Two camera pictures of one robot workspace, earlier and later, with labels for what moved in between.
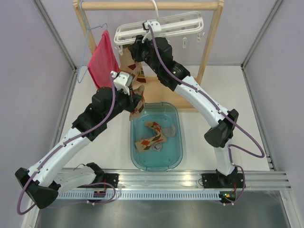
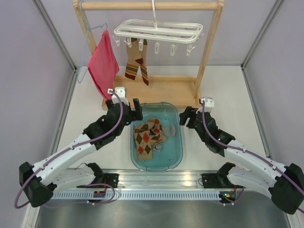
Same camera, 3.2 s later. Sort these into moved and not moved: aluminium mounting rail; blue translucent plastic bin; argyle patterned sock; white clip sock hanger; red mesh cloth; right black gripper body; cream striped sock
Moved: white clip sock hanger; argyle patterned sock; cream striped sock; right black gripper body
Not moved: aluminium mounting rail; blue translucent plastic bin; red mesh cloth
